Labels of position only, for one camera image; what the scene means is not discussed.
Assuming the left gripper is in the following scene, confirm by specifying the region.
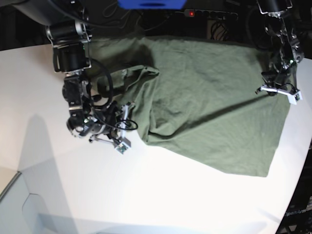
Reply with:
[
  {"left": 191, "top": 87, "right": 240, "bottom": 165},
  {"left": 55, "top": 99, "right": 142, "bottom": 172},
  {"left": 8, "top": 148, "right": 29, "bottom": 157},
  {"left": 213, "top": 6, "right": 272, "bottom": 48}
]
[{"left": 255, "top": 72, "right": 299, "bottom": 95}]

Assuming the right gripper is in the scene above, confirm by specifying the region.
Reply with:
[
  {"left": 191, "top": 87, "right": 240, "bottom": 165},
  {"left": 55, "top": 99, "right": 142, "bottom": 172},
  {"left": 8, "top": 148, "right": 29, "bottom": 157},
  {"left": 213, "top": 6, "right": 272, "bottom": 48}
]
[{"left": 89, "top": 101, "right": 135, "bottom": 146}]

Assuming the green t-shirt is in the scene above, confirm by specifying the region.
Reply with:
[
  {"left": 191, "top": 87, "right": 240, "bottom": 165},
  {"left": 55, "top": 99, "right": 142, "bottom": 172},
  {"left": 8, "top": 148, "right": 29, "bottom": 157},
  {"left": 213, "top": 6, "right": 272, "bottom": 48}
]
[{"left": 91, "top": 37, "right": 290, "bottom": 177}]

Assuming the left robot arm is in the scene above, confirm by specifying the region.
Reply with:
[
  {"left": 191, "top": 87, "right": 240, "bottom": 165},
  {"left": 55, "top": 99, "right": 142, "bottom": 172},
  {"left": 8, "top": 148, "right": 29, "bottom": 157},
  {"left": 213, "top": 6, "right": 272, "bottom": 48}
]
[{"left": 256, "top": 0, "right": 304, "bottom": 103}]

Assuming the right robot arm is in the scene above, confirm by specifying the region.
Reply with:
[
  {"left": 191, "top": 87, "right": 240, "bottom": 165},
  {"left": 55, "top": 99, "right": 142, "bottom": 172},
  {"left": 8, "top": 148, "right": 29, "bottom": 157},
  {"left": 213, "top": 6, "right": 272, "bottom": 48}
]
[{"left": 8, "top": 0, "right": 133, "bottom": 150}]

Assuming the black power strip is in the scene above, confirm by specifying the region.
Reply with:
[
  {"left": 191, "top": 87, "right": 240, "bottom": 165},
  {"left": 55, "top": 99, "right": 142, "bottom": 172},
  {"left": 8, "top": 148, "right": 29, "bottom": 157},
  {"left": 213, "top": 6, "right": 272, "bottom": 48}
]
[{"left": 183, "top": 9, "right": 238, "bottom": 20}]

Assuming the blue box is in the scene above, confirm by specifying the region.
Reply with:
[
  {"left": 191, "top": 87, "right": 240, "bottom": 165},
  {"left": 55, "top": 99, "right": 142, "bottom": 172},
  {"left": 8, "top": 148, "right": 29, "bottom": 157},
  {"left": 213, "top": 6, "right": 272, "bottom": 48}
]
[{"left": 117, "top": 0, "right": 186, "bottom": 9}]

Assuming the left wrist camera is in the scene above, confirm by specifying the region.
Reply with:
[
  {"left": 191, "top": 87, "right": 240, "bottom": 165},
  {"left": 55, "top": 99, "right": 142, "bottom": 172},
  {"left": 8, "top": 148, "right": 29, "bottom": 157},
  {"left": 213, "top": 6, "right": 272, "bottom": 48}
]
[{"left": 288, "top": 90, "right": 303, "bottom": 105}]

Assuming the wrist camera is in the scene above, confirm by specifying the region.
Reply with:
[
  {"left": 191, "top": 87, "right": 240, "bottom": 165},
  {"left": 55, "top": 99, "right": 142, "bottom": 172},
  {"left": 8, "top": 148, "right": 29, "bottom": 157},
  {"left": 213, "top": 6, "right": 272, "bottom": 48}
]
[
  {"left": 288, "top": 90, "right": 303, "bottom": 105},
  {"left": 115, "top": 138, "right": 131, "bottom": 155}
]

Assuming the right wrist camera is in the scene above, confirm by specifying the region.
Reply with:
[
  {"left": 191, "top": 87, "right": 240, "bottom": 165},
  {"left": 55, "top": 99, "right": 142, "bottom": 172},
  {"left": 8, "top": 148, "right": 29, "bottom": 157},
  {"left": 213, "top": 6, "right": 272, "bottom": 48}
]
[{"left": 115, "top": 138, "right": 131, "bottom": 155}]

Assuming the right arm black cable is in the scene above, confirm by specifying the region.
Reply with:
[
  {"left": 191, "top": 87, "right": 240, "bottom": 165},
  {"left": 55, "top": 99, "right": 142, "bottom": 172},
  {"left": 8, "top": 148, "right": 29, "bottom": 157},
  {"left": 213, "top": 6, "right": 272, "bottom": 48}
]
[{"left": 82, "top": 58, "right": 138, "bottom": 137}]

